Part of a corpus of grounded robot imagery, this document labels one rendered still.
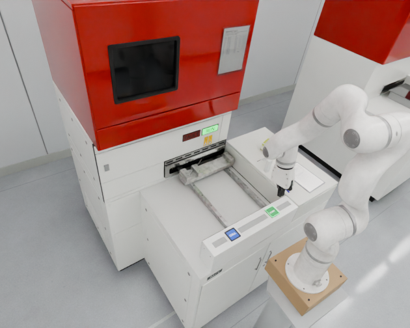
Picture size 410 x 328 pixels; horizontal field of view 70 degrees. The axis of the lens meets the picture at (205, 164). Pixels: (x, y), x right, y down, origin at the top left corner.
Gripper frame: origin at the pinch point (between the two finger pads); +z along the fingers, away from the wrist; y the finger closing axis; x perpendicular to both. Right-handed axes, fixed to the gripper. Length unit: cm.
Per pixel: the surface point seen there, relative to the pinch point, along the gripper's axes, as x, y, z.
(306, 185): 30.3, -6.5, 13.6
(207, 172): -7, -51, 13
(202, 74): -13, -44, -48
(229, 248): -31.6, 0.9, 16.2
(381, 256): 126, 16, 117
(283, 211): 5.4, -0.9, 15.6
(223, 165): 6, -51, 13
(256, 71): 192, -215, 19
